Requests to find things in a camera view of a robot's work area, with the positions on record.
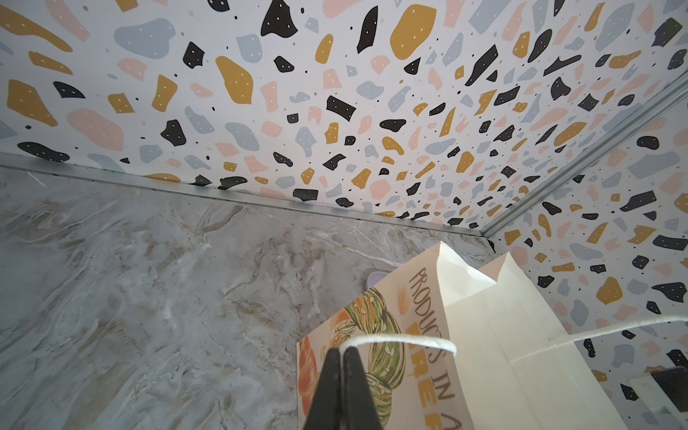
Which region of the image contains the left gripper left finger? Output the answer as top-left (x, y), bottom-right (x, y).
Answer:
top-left (304, 349), bottom-right (342, 430)

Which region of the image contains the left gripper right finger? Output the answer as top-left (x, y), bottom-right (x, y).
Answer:
top-left (341, 347), bottom-right (383, 430)

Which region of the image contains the lilac plastic tray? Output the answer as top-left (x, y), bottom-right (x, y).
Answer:
top-left (365, 272), bottom-right (388, 290)

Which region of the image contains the printed paper bread bag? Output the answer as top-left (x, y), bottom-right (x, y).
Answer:
top-left (295, 240), bottom-right (688, 430)

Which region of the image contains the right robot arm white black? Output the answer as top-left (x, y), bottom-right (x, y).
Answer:
top-left (628, 367), bottom-right (687, 429)

